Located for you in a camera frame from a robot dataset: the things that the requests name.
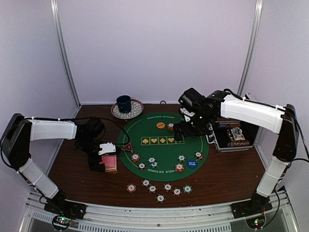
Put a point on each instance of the orange big blind button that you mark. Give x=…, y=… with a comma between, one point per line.
x=160, y=125

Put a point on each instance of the pink playing card deck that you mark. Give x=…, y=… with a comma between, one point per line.
x=109, y=161

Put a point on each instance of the red chips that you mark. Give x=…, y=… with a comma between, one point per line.
x=179, y=167
x=170, y=126
x=135, y=157

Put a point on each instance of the green poker chip stack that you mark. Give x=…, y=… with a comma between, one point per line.
x=187, y=189

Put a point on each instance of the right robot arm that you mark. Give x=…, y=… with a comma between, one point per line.
x=277, y=119

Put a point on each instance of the green chips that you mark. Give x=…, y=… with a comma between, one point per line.
x=152, y=161
x=181, y=158

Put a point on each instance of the round green poker mat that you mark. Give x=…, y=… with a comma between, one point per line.
x=149, y=141

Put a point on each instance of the right aluminium frame post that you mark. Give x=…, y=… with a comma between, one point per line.
x=258, y=10

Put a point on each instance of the dark blue mug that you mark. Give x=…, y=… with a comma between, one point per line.
x=124, y=104

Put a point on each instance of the scattered brown chip two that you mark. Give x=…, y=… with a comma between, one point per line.
x=152, y=188

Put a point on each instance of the scattered brown chip three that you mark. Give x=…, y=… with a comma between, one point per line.
x=160, y=198

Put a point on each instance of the patterned ceramic saucer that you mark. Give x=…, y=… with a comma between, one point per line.
x=136, y=109

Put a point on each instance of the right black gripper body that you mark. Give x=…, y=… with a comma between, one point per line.
x=198, y=126

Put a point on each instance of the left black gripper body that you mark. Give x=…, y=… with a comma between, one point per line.
x=87, y=147

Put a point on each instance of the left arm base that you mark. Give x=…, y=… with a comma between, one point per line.
x=64, y=217

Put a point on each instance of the blue small blind button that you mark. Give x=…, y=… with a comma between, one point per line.
x=192, y=164

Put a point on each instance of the left aluminium frame post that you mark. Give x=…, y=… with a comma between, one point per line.
x=63, y=52

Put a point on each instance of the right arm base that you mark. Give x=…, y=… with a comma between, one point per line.
x=254, y=213

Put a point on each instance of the aluminium frame post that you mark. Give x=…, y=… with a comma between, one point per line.
x=258, y=10
x=63, y=52

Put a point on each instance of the brown chip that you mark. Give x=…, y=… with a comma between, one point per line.
x=199, y=155
x=142, y=166

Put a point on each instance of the triangular black red dealer button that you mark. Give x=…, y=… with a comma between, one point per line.
x=128, y=148

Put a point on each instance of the aluminium poker chip case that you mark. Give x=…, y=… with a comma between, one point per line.
x=232, y=135

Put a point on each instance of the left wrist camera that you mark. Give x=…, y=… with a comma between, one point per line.
x=108, y=148

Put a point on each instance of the red poker chip stack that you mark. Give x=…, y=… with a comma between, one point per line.
x=131, y=188

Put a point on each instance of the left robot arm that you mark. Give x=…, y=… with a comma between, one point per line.
x=23, y=133

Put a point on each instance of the scattered brown chip one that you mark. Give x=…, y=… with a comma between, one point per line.
x=145, y=183

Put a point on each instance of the front aluminium rail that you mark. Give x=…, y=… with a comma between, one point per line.
x=210, y=218

